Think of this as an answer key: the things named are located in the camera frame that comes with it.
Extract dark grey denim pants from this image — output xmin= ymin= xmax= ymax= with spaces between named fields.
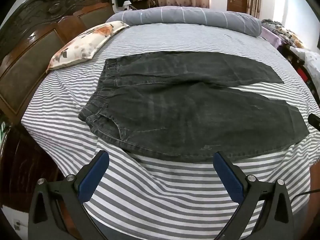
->
xmin=79 ymin=51 xmax=309 ymax=163

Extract white dotted cloth cover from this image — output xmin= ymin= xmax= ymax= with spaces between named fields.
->
xmin=290 ymin=46 xmax=320 ymax=94

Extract dark wooden low cabinet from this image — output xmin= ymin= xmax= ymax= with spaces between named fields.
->
xmin=278 ymin=44 xmax=319 ymax=103

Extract pile of clothes on bench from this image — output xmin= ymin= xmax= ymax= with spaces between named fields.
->
xmin=261 ymin=19 xmax=304 ymax=48

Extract rolled grey checked duvet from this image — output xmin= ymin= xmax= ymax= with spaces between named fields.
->
xmin=107 ymin=6 xmax=262 ymax=37

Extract floral cream pillow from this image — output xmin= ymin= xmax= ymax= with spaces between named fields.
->
xmin=46 ymin=21 xmax=129 ymax=73

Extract dark carved wooden headboard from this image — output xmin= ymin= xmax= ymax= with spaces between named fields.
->
xmin=1 ymin=0 xmax=114 ymax=124

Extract black cable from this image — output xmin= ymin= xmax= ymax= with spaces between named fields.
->
xmin=292 ymin=189 xmax=320 ymax=201

